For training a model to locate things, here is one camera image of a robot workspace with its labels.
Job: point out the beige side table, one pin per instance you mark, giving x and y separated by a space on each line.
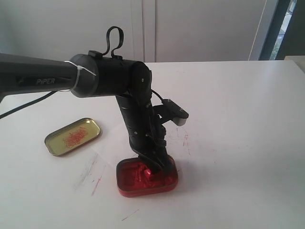
298 60

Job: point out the white cabinet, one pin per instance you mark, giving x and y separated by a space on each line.
154 30

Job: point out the gold tin lid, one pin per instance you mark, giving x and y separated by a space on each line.
72 136

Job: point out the white paper sheet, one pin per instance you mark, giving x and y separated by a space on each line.
113 144

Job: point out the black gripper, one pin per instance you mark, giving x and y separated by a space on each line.
146 136

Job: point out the white zip tie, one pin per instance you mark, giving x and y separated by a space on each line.
80 69

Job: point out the red stamp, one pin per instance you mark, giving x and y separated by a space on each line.
148 175

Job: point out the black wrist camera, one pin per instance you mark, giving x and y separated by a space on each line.
170 111

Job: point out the red ink tin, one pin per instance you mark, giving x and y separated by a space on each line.
130 182

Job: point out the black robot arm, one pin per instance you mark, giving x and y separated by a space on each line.
92 75

